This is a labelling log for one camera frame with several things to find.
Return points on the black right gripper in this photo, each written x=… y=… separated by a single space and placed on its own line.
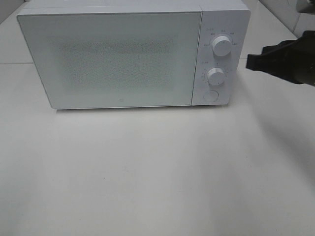
x=290 y=60

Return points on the white microwave knob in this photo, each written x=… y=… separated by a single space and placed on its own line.
x=215 y=76
x=221 y=46

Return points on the round white door button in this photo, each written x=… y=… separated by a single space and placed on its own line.
x=211 y=96

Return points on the white microwave door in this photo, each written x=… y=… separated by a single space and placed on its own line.
x=114 y=60

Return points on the white microwave oven body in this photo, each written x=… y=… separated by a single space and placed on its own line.
x=218 y=17

